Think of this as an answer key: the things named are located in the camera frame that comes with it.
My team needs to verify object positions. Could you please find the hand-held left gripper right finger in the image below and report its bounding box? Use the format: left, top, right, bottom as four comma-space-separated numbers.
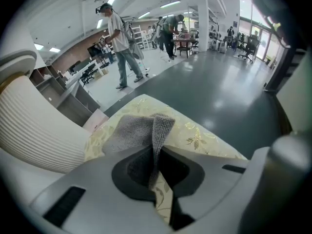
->
160, 146, 253, 232

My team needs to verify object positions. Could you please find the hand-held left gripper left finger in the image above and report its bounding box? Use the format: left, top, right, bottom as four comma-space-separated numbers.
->
29, 144, 172, 234

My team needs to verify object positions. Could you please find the grey wiping cloth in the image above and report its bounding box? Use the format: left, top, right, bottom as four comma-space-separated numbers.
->
102, 113, 176, 190

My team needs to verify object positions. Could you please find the white oval table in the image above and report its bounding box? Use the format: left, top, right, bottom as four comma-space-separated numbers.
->
0, 49, 92, 204

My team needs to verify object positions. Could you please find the black office chair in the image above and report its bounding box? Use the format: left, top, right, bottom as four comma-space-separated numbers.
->
237, 36, 260, 63
80, 64, 96, 85

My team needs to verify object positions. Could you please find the white office desk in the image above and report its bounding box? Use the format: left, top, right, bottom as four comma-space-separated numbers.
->
65, 59, 98, 82

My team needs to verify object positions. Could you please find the grey open shelf cabinet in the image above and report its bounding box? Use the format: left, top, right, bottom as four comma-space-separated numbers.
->
29, 64, 68, 99

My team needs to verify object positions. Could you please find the dark wooden coffee table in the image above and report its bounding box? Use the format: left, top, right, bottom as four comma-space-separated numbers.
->
170, 37, 199, 59

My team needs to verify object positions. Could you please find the dark wooden framed furniture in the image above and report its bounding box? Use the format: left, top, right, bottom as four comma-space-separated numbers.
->
252, 0, 312, 141

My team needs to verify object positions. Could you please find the black monitor screen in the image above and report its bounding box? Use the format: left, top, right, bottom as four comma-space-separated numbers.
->
87, 44, 103, 59

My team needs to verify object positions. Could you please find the white square column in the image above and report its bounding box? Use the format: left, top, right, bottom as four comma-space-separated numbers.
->
196, 0, 211, 52

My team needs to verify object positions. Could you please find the white shelf rack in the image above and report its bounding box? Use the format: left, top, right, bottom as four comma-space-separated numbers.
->
131, 25, 150, 50

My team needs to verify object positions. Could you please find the white ribbed table pedestal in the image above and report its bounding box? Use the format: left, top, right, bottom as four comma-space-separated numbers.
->
0, 74, 92, 175

